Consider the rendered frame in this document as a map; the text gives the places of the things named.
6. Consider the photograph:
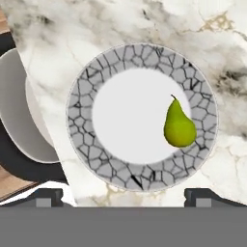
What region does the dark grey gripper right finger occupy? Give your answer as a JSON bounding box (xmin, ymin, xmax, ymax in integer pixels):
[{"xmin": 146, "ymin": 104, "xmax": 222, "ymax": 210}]
[{"xmin": 183, "ymin": 187, "xmax": 247, "ymax": 208}]

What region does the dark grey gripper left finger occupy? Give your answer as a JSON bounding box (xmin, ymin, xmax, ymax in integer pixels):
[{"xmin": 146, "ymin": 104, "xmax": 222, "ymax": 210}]
[{"xmin": 9, "ymin": 188, "xmax": 65, "ymax": 208}]

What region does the white plate with crackle rim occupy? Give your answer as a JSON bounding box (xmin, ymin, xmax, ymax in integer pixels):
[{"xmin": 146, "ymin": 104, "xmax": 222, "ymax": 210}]
[{"xmin": 65, "ymin": 42, "xmax": 219, "ymax": 193}]

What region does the green pear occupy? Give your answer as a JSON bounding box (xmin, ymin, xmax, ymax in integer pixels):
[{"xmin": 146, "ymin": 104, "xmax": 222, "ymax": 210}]
[{"xmin": 163, "ymin": 94, "xmax": 198, "ymax": 149}]

